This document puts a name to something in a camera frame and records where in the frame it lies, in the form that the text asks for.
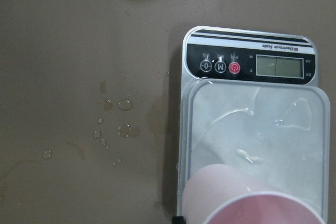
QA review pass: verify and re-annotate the pink plastic cup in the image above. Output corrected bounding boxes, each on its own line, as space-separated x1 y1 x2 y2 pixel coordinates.
182 164 324 223

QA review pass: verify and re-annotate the digital kitchen scale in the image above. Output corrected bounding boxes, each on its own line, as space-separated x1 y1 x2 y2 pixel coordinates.
177 26 330 220

